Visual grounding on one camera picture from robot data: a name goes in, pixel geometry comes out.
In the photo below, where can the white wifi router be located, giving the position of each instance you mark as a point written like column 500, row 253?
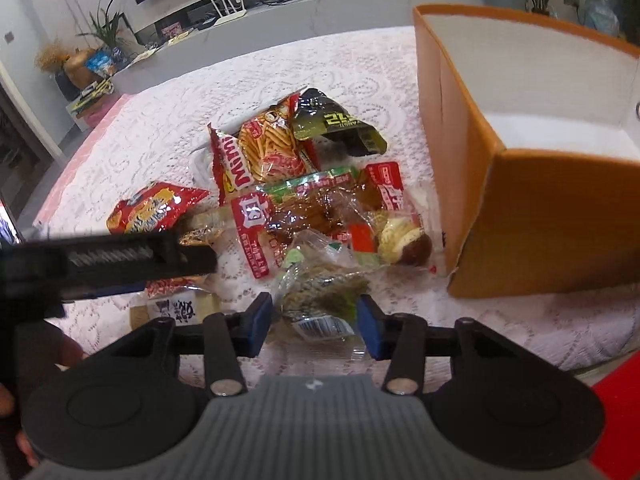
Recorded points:
column 228, row 10

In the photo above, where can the blue water jug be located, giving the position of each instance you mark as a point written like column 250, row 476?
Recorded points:
column 600, row 16

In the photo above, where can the person left hand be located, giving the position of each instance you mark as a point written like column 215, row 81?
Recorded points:
column 35, row 367

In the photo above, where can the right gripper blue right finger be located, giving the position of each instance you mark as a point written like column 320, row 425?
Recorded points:
column 406, row 341

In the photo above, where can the clear peanut brittle pack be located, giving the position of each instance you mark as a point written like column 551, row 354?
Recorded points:
column 190, row 299

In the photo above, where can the clear seaweed roll pack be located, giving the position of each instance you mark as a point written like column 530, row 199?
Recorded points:
column 319, row 284

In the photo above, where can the pink storage basket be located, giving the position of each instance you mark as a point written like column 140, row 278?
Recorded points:
column 93, row 114

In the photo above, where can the potted plant left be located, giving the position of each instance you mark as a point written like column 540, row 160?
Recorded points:
column 104, row 26

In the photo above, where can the grey TV console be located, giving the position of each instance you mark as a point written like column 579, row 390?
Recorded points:
column 265, row 27

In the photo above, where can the red clear braised meat pack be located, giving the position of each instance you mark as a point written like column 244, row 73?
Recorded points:
column 346, row 204

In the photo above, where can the red noodle snack bag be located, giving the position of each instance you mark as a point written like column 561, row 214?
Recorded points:
column 156, row 207

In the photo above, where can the clear pastry bun pack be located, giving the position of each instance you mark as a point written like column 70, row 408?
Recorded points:
column 406, row 231

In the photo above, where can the red MiMi shrimp stick bag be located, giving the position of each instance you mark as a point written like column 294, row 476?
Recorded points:
column 264, row 151

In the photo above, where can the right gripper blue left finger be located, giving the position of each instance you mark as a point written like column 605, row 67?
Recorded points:
column 221, row 340

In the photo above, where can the white lace tablecloth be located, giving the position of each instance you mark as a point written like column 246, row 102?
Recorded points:
column 161, row 134

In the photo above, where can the brown gourd vase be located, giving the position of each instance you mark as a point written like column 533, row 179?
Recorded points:
column 77, row 71

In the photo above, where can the orange cardboard box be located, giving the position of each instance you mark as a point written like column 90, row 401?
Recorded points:
column 533, row 130

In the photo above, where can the black green snack packet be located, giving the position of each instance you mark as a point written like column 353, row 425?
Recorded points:
column 315, row 115

